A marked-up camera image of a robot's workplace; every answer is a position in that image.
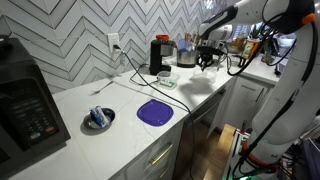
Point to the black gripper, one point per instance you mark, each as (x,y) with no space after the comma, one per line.
(205,57)

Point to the white wall outlet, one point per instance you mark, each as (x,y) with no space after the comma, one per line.
(113,39)

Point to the left clear lunch box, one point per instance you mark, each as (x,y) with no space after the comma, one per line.
(167,79)

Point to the gold drawer handle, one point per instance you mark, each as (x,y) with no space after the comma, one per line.
(160,153)

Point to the metal spoon on counter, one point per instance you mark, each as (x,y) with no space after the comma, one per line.
(98,91)

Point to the black coffee maker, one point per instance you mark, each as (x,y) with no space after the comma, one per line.
(161,47)

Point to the steel utensil holder pot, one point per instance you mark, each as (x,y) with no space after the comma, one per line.
(186,54)

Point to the blue white packet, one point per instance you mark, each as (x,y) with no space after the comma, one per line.
(99,117)

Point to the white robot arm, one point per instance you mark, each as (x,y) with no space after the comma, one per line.
(295,99)

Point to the purple plastic lid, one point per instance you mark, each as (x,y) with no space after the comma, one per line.
(155,113)

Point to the black microwave oven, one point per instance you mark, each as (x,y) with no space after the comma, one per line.
(31,126)

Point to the dark round bowl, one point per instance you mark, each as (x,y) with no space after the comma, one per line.
(89,123)

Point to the orange green box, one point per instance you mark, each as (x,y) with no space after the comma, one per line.
(249,47)

